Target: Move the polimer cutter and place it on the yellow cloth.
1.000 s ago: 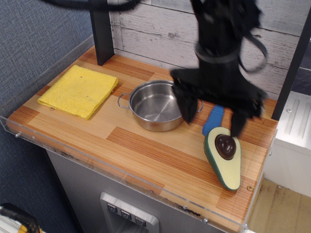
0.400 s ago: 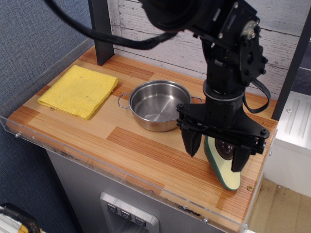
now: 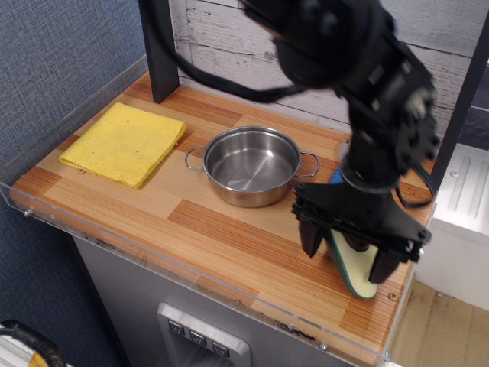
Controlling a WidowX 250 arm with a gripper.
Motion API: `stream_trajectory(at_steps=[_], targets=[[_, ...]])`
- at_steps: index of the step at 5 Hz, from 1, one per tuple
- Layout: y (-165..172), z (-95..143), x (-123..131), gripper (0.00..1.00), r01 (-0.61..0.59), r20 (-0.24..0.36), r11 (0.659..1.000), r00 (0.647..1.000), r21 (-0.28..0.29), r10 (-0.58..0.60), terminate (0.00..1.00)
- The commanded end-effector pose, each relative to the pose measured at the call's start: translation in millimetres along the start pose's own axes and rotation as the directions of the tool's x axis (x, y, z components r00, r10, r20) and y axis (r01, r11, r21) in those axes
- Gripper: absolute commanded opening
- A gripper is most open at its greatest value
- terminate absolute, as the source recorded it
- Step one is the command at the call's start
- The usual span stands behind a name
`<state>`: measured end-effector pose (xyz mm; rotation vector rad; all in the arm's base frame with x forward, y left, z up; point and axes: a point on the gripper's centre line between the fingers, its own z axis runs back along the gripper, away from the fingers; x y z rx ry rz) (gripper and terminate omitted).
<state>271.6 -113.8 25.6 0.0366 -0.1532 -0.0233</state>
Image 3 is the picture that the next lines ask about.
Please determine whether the clear acrylic guard rail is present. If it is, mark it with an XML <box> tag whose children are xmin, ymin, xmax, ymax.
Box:
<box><xmin>1</xmin><ymin>58</ymin><xmax>413</xmax><ymax>365</ymax></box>

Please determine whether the small steel pot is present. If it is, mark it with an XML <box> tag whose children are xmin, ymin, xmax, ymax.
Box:
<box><xmin>184</xmin><ymin>125</ymin><xmax>321</xmax><ymax>208</ymax></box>

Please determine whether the yellow folded cloth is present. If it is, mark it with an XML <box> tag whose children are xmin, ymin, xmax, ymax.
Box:
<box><xmin>59</xmin><ymin>102</ymin><xmax>186</xmax><ymax>189</ymax></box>

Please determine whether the black left frame post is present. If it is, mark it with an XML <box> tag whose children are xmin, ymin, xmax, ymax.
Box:
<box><xmin>138</xmin><ymin>1</ymin><xmax>180</xmax><ymax>103</ymax></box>

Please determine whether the black frame post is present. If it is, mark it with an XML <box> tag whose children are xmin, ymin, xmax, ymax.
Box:
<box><xmin>138</xmin><ymin>1</ymin><xmax>180</xmax><ymax>103</ymax></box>
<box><xmin>426</xmin><ymin>0</ymin><xmax>489</xmax><ymax>190</ymax></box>

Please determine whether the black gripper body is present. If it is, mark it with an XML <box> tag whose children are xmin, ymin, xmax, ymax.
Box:
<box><xmin>293</xmin><ymin>183</ymin><xmax>432</xmax><ymax>263</ymax></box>

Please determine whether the silver dispenser button panel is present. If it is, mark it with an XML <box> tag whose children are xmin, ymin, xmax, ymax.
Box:
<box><xmin>157</xmin><ymin>302</ymin><xmax>251</xmax><ymax>366</ymax></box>

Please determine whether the blue handled metal fork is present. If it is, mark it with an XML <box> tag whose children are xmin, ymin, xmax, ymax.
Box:
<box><xmin>329</xmin><ymin>139</ymin><xmax>351</xmax><ymax>187</ymax></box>

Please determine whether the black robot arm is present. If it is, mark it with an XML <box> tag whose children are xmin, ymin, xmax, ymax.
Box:
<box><xmin>244</xmin><ymin>1</ymin><xmax>439</xmax><ymax>284</ymax></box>

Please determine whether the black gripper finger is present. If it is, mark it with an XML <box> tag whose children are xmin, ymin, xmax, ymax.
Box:
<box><xmin>299</xmin><ymin>219</ymin><xmax>325</xmax><ymax>258</ymax></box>
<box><xmin>368</xmin><ymin>249</ymin><xmax>400</xmax><ymax>284</ymax></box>

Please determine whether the black right frame post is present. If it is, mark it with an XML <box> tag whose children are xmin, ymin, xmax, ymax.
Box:
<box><xmin>426</xmin><ymin>0</ymin><xmax>489</xmax><ymax>190</ymax></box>

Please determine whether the grey toy fridge cabinet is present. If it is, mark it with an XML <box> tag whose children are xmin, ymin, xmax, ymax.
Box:
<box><xmin>75</xmin><ymin>238</ymin><xmax>384</xmax><ymax>366</ymax></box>

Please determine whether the toy avocado half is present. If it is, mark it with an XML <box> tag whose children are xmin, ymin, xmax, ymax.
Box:
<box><xmin>325</xmin><ymin>229</ymin><xmax>378</xmax><ymax>300</ymax></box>

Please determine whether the white side cabinet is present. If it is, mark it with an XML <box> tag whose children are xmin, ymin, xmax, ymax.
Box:
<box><xmin>415</xmin><ymin>144</ymin><xmax>488</xmax><ymax>310</ymax></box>

